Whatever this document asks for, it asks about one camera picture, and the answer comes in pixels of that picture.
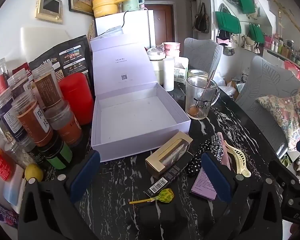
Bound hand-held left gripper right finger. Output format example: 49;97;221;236
201;152;283;240

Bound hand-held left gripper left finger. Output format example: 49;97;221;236
17;150;102;240

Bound small purple carton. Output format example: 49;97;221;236
190;166;218;201

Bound black polka dot scrunchie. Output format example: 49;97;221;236
187;140;224;176

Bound pink lipstick tube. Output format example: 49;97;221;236
219;132;231;166

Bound cream hair claw clip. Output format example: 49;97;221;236
224;140;252;178

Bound black white gingham scrunchie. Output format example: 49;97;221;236
210;132;225;155

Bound slim black carton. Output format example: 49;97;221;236
143;151;194;197

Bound gold window box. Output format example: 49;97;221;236
145;131;193;180

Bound green yellow lollipop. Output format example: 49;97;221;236
129;188;175;205

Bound lavender gift box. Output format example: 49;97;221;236
90;36;192;163

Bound floral cushion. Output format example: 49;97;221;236
256;85;300;150

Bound yellow lemon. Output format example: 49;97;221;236
24;164;44;182

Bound group of clear plastic jars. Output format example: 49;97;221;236
0;57;83;170

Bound white and blue container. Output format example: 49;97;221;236
4;165;25;205

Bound red canister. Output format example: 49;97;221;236
59;72;95;125

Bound glass mug with dog print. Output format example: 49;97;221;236
185;76;221;120

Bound red plastic bag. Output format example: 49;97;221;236
284;60;300;80

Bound red label packet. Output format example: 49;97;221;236
0;142;17;180

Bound purple printed packet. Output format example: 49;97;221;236
0;196;19;228

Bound pile of plastic bags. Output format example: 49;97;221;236
215;72;248;98

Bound rose gold stirrer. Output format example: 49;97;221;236
202;70;215;98

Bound row of bottles on shelf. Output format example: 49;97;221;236
264;34;300;68

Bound beige tape roll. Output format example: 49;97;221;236
187;69;209;79

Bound white paper roll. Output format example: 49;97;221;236
163;57;175;92

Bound white carton with barcode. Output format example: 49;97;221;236
174;57;189;82

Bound black printed bag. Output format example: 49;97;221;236
29;35;92;88

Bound green tote bag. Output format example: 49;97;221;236
215;11;242;34
249;24;265;44
234;0;257;14

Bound cream lidded jar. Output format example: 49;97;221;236
147;45;165;85

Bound stack of pink paper cups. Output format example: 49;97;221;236
162;42;181;58

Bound white fridge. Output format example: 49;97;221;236
94;9;155;49

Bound brown hanging bags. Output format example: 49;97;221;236
192;2;210;33

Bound brown door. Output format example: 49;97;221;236
145;4;174;45

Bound yellow cooker pot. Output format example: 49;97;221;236
91;0;120;18

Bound light green kettle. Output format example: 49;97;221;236
119;0;145;12

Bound black cable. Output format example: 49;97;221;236
122;9;131;28

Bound gold wall intercom panel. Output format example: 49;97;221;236
35;0;63;24

